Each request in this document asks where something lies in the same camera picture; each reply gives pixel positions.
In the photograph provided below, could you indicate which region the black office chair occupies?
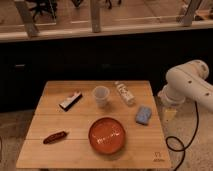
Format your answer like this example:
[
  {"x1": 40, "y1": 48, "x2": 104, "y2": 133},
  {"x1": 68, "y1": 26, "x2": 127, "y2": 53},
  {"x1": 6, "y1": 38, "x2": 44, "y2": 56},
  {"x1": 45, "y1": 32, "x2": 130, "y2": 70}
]
[{"x1": 26, "y1": 0, "x2": 57, "y2": 19}]

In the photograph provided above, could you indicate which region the clear plastic cup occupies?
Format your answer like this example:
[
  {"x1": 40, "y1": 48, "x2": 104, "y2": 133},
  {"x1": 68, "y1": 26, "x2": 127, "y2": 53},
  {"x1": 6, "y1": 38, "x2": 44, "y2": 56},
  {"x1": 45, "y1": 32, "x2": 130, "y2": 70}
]
[{"x1": 92, "y1": 86, "x2": 110, "y2": 108}]

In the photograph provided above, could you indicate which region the orange ceramic bowl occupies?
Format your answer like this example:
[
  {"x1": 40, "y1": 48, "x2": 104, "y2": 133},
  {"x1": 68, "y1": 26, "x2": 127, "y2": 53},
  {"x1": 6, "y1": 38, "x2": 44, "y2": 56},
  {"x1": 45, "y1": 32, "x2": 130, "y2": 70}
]
[{"x1": 88, "y1": 117, "x2": 126, "y2": 155}]

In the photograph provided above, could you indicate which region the clear plastic bottle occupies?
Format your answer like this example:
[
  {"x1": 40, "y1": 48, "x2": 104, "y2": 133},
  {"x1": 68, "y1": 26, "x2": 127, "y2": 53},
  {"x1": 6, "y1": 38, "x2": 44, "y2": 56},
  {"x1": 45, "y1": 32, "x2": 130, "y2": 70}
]
[{"x1": 115, "y1": 81, "x2": 135, "y2": 106}]

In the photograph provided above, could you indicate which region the black cable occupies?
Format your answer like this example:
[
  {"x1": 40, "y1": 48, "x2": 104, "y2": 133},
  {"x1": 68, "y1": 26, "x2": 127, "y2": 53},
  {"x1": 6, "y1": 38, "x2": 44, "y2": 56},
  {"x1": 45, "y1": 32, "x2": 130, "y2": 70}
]
[{"x1": 165, "y1": 100, "x2": 200, "y2": 171}]

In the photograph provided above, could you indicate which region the blue sponge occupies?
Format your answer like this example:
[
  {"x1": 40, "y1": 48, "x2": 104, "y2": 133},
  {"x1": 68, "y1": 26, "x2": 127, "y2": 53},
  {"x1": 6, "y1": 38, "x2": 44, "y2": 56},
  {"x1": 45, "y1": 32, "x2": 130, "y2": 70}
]
[{"x1": 135, "y1": 106, "x2": 152, "y2": 125}]

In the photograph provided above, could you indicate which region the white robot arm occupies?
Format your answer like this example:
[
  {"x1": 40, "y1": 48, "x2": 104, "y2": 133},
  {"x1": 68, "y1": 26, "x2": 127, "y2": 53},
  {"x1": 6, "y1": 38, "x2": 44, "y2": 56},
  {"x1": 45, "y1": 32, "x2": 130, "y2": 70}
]
[{"x1": 157, "y1": 60, "x2": 213, "y2": 121}]

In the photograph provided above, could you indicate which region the black and white eraser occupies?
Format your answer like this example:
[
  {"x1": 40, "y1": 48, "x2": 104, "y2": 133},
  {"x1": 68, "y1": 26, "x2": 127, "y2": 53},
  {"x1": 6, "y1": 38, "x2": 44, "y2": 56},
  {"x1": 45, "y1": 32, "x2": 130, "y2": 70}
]
[{"x1": 59, "y1": 92, "x2": 82, "y2": 111}]

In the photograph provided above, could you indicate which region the dark red snack wrapper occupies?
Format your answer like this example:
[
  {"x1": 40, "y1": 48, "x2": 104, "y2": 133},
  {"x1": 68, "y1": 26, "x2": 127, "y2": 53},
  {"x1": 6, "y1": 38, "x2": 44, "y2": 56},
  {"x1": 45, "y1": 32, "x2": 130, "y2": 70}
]
[{"x1": 43, "y1": 131, "x2": 68, "y2": 144}]

